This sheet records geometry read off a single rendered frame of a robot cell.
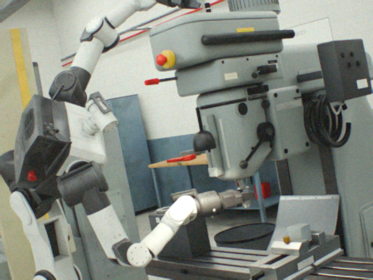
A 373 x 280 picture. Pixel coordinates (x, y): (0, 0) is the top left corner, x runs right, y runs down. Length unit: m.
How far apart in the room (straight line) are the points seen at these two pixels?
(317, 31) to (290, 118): 4.85
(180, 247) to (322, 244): 0.67
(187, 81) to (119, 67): 8.15
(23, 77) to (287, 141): 1.93
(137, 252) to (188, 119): 6.99
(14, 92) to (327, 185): 2.01
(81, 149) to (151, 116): 7.64
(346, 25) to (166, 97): 3.64
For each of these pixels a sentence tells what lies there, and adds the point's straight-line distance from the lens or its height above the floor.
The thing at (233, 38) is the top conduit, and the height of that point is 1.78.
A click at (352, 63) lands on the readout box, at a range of 1.97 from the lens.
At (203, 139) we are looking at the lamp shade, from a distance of 1.73.
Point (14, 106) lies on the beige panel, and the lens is 3.42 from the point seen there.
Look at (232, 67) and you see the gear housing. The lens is 1.87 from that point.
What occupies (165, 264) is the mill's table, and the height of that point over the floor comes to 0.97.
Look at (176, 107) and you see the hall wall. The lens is 8.90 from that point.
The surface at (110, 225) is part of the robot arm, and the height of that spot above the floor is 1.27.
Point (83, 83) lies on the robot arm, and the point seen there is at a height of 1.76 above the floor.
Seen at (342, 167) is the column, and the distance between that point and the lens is 2.21.
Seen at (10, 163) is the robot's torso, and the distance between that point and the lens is 2.16.
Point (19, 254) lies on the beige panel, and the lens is 3.41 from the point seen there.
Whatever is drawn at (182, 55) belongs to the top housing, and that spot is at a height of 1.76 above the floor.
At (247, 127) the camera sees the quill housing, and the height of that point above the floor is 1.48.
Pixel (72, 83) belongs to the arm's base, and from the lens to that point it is 2.02.
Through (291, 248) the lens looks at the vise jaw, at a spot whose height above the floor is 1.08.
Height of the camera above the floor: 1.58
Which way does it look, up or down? 4 degrees down
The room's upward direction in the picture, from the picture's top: 11 degrees counter-clockwise
